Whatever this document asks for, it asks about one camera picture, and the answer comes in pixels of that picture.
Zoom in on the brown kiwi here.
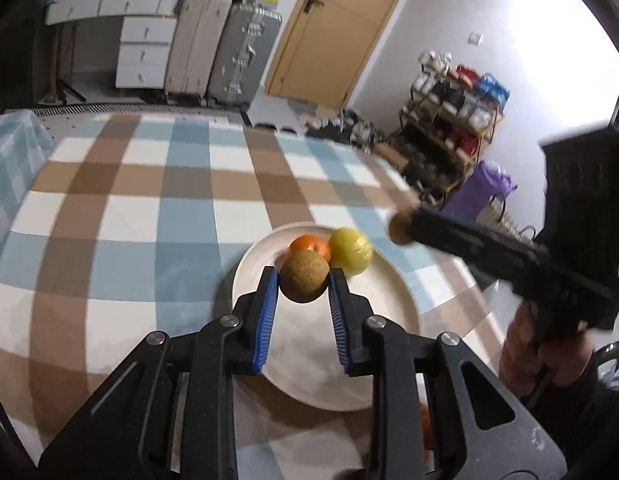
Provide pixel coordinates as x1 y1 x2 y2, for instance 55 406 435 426
280 250 330 304

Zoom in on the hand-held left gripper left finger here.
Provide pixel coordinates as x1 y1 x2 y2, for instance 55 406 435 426
37 266 280 480

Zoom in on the light blue checkered cloth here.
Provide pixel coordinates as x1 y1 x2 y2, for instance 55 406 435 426
0 110 55 271

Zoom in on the person's right hand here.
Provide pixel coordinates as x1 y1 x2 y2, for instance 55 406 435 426
499 300 597 400

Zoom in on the pile of loose shoes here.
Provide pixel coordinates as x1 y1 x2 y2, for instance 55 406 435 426
304 105 390 153

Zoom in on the white desk with drawers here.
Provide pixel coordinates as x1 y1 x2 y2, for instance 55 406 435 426
44 0 181 92

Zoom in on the wooden shoe rack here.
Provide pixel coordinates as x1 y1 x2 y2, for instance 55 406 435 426
399 50 510 201

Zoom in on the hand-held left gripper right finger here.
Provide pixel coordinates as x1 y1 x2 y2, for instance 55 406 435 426
328 267 570 480

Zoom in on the wooden door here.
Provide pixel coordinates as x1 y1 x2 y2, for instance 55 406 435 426
266 0 420 111

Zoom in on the orange tangerine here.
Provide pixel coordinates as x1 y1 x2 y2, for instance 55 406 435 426
288 235 333 263

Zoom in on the silver suitcase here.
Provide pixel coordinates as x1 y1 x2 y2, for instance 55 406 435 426
207 2 284 111

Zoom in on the purple bag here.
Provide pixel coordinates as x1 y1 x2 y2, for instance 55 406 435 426
442 161 517 221

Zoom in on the brown cardboard box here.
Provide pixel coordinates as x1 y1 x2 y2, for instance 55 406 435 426
374 142 410 171

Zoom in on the person's right forearm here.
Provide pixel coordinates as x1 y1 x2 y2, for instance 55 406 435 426
527 340 619 480

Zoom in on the woven basket bag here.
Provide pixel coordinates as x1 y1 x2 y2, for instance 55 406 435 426
477 200 535 242

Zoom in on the yellow lemon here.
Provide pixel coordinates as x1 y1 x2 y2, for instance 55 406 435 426
329 227 374 277

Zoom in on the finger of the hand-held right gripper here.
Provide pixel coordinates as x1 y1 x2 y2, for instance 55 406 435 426
409 207 616 332

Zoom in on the beige suitcase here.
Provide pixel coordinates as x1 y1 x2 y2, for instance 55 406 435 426
164 0 233 103

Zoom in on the cream round plate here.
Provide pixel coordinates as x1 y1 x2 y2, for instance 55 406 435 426
232 221 423 412

